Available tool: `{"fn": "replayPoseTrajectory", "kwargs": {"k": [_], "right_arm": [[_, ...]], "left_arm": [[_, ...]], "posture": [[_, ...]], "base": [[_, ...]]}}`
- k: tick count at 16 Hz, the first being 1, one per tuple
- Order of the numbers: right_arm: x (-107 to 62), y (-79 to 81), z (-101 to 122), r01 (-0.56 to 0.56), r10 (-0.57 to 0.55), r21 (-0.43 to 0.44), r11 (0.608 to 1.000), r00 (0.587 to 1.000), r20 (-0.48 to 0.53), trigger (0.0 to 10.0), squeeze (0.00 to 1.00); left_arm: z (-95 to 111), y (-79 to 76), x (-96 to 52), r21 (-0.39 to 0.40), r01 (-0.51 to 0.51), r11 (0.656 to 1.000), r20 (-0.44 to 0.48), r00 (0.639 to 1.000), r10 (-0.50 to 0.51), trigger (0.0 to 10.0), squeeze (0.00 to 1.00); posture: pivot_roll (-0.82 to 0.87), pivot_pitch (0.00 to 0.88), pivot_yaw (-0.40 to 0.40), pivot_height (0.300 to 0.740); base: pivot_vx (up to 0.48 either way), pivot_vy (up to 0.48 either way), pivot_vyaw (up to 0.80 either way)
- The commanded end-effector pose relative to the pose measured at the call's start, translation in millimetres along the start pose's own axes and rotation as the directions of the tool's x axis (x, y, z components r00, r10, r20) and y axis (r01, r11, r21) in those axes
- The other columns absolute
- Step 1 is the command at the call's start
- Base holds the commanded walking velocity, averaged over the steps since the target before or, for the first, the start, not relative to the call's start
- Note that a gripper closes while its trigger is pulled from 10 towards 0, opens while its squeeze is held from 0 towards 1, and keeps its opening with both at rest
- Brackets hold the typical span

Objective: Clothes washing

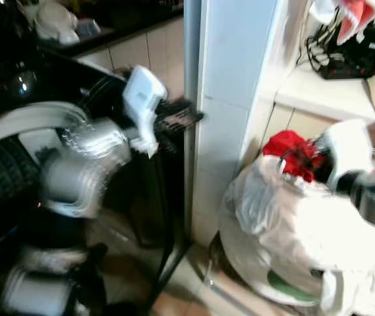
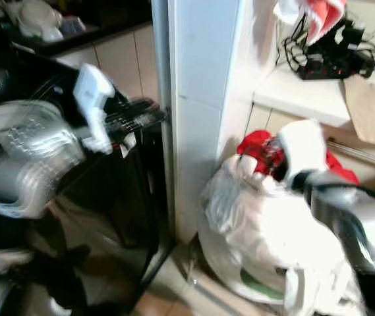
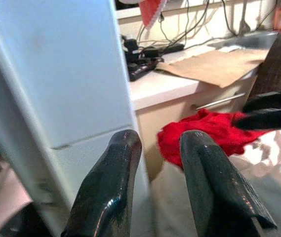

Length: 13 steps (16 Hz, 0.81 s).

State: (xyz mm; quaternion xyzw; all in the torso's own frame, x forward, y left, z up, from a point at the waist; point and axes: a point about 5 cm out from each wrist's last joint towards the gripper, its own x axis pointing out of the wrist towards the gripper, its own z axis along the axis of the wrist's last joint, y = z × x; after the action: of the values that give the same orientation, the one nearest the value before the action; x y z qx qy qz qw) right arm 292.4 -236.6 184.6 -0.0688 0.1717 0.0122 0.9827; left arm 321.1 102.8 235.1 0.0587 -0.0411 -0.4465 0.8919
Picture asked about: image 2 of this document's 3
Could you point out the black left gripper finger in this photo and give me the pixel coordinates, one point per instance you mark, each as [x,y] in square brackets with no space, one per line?
[142,105]
[147,122]

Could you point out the red cloth garment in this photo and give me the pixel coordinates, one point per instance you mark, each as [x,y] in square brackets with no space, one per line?
[254,145]

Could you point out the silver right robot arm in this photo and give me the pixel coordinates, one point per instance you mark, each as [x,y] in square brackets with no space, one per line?
[355,220]

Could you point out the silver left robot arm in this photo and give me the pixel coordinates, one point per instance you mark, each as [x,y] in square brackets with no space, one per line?
[16,171]

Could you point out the white plastic laundry bag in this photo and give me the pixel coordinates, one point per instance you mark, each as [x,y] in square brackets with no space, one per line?
[259,230]

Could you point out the white cabinet side panel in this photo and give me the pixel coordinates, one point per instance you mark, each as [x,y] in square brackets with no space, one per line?
[203,79]

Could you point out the white shelf board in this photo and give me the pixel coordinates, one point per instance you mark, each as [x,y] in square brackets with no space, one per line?
[306,99]

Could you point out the black power strip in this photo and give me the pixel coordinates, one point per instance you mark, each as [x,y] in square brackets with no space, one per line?
[332,62]

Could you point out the white rounded appliance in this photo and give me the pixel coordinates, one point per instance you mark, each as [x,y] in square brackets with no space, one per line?
[39,20]

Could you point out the red and white cloth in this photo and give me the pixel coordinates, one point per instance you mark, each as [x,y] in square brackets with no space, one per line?
[319,16]

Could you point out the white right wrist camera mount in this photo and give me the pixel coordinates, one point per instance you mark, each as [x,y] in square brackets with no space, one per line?
[302,148]

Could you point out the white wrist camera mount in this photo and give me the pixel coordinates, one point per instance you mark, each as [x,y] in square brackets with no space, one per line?
[302,148]
[91,89]

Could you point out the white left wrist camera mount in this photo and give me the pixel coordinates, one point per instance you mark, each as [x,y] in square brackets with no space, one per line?
[91,89]

